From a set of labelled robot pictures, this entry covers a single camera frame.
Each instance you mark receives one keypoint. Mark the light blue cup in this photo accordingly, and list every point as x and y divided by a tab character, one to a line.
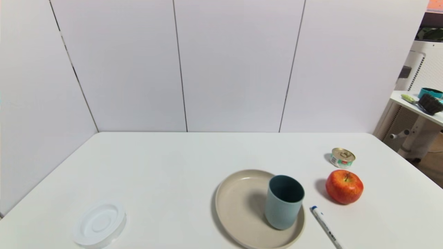
282	211

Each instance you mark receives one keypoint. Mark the beige round plate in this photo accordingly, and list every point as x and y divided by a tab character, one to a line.
238	207

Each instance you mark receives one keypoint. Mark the small tin can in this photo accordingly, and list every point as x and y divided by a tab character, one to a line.
342	158

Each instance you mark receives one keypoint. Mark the red apple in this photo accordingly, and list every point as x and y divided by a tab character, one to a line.
342	190

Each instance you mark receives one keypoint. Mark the white marker pen blue cap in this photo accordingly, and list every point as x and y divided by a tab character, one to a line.
324	224

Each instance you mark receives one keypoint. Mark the white round plastic container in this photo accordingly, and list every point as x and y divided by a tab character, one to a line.
99	224

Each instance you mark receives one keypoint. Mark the black brush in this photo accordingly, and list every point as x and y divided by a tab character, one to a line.
430	104

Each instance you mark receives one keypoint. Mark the teal bowl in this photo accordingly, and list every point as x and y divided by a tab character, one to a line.
429	92

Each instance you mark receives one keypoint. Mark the white side table top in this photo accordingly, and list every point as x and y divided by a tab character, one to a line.
434	119

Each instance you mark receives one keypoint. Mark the white perforated panel stand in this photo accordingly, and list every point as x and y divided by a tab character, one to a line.
431	65

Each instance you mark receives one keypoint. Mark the white side table pedestal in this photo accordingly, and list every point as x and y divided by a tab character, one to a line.
420	136

